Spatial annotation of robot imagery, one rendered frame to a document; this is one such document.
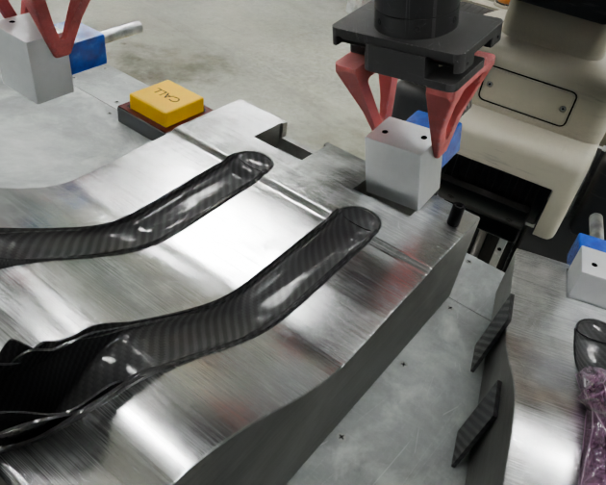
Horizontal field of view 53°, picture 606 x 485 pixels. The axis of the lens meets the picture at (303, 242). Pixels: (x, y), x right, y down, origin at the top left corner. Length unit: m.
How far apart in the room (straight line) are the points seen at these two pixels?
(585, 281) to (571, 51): 0.43
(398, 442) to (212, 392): 0.19
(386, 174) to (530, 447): 0.24
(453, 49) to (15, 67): 0.35
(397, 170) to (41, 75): 0.30
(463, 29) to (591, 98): 0.44
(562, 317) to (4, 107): 0.63
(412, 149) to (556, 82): 0.42
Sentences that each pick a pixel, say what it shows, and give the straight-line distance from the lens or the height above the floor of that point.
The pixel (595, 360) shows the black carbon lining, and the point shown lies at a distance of 0.50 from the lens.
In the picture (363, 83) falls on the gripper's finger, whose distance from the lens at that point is 0.46.
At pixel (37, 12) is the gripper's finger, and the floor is 0.99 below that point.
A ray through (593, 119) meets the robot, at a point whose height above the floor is 0.84.
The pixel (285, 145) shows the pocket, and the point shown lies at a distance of 0.59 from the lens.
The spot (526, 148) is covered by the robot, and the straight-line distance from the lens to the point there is 0.86.
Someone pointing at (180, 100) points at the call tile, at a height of 0.84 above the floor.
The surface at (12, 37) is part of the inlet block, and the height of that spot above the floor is 0.96.
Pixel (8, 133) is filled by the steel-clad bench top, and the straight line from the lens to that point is 0.74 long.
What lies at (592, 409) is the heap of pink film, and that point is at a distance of 0.38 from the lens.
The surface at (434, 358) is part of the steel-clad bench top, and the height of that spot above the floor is 0.80.
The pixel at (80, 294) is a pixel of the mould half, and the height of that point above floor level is 0.92.
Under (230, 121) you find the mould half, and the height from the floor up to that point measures 0.89.
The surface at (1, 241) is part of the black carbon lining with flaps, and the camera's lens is 0.40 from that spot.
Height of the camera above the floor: 1.17
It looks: 39 degrees down
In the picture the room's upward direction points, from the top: 9 degrees clockwise
